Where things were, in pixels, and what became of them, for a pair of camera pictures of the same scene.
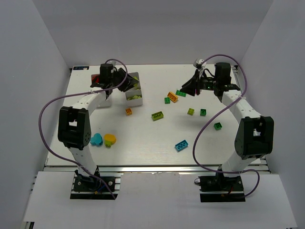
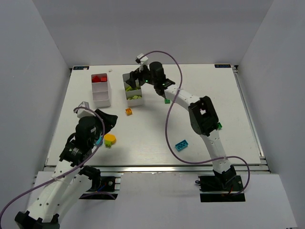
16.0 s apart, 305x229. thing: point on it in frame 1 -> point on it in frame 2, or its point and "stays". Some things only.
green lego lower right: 218,126 stays
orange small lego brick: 128,111 stays
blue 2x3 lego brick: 181,145 stays
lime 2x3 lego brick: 157,116 -> 129,88
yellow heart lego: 110,137 stays
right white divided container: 134,96 stays
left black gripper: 123,78 -> 102,119
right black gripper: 197,83 -> 137,74
